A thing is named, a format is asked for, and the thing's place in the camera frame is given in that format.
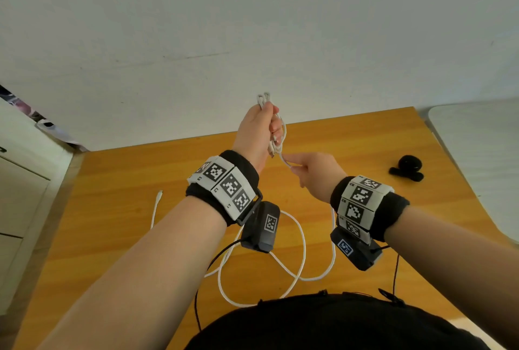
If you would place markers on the person's left hand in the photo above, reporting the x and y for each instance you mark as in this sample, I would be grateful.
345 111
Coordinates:
253 135

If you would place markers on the person's right hand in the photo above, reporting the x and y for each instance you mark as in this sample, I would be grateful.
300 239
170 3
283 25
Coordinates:
320 175

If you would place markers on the person's right forearm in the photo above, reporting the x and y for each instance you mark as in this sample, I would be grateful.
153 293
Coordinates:
458 252

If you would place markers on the person's left forearm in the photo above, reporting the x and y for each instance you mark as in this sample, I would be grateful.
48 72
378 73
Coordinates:
142 281

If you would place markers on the person's black shirt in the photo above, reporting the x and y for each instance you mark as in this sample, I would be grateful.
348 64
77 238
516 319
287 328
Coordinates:
324 327

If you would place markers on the black right wristband with markers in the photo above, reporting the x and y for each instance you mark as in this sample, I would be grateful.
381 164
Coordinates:
361 200

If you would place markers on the black wristband with markers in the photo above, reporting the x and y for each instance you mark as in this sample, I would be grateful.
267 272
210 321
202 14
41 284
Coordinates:
361 200
227 183

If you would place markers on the black left wristband with markers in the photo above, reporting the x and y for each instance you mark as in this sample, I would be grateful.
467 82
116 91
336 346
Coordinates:
227 183

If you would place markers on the white side table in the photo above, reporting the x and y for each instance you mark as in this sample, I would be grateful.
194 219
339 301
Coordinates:
482 159

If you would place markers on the patterned plastic bag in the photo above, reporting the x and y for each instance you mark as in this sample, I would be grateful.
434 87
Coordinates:
20 106

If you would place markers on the white drawer cabinet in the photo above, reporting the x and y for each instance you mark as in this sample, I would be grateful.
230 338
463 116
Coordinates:
20 208

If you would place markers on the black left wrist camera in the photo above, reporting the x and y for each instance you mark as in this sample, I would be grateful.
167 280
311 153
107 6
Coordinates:
261 228

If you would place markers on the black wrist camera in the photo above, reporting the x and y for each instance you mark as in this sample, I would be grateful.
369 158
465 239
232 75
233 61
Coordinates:
261 228
357 252

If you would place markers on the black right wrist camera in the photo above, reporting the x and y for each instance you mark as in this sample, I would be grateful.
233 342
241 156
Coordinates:
357 252

